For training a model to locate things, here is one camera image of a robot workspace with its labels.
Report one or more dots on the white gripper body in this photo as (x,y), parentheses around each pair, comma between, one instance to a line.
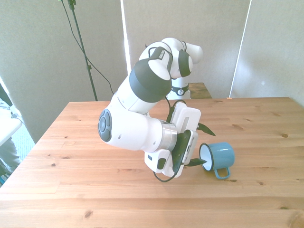
(187,116)

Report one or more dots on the black flat screen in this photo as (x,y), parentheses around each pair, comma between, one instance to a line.
(4,95)

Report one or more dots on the black tripod pole stand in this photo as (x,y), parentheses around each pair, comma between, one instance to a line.
(83,47)

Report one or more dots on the blue enamel mug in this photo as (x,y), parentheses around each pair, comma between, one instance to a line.
(221,156)

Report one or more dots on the grey fabric partition panel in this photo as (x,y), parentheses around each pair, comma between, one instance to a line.
(280,59)
(213,35)
(35,47)

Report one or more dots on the white side table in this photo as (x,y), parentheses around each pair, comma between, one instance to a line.
(9,128)

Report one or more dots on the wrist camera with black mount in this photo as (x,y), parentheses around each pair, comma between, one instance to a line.
(184,147)

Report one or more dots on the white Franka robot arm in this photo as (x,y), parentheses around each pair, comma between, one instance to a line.
(133,133)

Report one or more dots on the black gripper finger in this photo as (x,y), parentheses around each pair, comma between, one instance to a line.
(206,129)
(197,162)

